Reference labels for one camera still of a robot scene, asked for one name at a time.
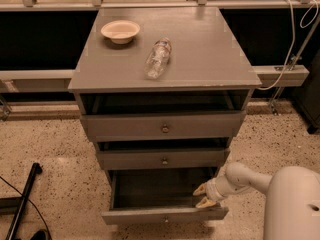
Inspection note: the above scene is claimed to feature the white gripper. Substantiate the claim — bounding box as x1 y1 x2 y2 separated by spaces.
193 178 226 208

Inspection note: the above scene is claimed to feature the grey bottom drawer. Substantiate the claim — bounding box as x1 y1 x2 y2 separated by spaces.
102 167 228 225

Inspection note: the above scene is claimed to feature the grey drawer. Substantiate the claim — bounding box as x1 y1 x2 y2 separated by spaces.
81 112 245 142
97 148 230 170
102 167 228 225

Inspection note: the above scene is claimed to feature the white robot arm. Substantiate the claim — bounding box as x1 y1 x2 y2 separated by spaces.
193 162 320 240

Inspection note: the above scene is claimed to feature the grey middle drawer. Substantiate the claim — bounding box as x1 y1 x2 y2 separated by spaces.
97 148 230 170

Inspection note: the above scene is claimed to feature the grey top drawer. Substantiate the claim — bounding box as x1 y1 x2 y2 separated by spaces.
81 112 245 142

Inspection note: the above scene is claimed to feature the grey wooden drawer cabinet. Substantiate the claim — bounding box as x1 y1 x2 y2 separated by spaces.
68 6 263 178

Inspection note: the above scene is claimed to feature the dark cabinet at right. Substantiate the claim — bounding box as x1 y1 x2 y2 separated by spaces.
293 50 320 134

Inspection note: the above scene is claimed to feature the clear plastic water bottle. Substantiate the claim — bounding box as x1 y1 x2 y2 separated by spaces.
144 37 172 79

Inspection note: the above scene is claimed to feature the black shoe tip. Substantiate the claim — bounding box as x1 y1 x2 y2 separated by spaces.
30 230 50 240

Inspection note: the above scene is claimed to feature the white paper bowl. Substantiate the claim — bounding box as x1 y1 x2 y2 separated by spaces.
101 20 140 45

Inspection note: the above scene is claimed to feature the black stand leg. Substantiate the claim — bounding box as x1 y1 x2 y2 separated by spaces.
0 163 42 240

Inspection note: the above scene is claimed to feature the metal railing frame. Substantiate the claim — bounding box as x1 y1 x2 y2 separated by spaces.
1 0 319 95

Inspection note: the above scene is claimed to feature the black floor cable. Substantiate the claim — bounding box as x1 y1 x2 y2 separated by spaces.
0 175 53 240

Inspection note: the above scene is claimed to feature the white hanging cable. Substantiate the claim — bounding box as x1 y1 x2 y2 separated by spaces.
256 0 320 92

